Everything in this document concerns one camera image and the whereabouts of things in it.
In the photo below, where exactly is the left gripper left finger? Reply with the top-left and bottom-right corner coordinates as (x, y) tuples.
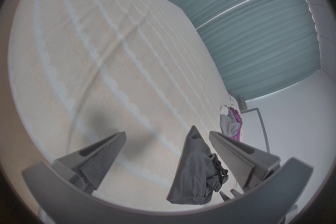
(52, 131), (127, 192)

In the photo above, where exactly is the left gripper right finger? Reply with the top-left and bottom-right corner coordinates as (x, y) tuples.
(209, 131), (281, 190)

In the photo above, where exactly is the black T-shirt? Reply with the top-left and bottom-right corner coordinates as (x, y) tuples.
(166, 125), (229, 205)

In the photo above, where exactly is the pile of clothes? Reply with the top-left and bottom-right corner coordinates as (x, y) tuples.
(219, 104), (243, 141)

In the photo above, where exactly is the bed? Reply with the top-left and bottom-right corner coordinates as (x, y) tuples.
(7, 0), (271, 224)

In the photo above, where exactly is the white printed pillow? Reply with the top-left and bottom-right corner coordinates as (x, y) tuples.
(228, 94), (240, 113)

